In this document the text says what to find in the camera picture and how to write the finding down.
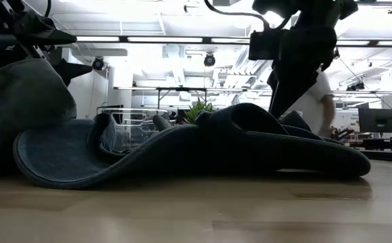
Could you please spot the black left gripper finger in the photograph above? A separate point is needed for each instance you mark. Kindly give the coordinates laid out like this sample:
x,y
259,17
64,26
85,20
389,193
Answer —
x,y
44,32
69,69

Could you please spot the black background desk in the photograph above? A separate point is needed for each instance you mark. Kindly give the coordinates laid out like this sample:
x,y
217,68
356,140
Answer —
x,y
378,144

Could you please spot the black computer monitor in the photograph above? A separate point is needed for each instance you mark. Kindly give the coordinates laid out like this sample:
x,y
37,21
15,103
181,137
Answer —
x,y
378,119

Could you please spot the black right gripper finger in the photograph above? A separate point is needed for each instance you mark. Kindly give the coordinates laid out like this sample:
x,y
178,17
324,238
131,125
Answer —
x,y
290,87

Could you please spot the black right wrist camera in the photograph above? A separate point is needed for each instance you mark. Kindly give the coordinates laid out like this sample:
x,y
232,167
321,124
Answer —
x,y
263,45

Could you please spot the black background table frame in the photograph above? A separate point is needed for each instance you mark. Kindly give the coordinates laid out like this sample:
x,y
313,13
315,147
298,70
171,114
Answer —
x,y
182,89

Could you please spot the small green potted plant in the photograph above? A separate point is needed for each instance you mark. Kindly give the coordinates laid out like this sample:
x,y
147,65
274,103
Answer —
x,y
197,113

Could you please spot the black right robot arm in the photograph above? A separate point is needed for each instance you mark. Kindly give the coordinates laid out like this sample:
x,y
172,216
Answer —
x,y
313,13

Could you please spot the black metal table frame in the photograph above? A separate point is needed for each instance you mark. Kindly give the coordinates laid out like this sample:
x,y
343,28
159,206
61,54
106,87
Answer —
x,y
388,156

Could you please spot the black round ceiling camera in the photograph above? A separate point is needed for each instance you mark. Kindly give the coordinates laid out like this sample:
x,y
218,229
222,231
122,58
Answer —
x,y
98,63
209,60

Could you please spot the black overhead light rail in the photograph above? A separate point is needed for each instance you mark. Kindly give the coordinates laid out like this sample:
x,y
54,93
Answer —
x,y
372,42

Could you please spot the clear plastic bin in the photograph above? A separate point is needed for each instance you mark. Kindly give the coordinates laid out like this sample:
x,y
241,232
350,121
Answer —
x,y
131,135

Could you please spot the person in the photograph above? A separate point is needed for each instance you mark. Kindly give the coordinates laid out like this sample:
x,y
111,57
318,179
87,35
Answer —
x,y
317,101

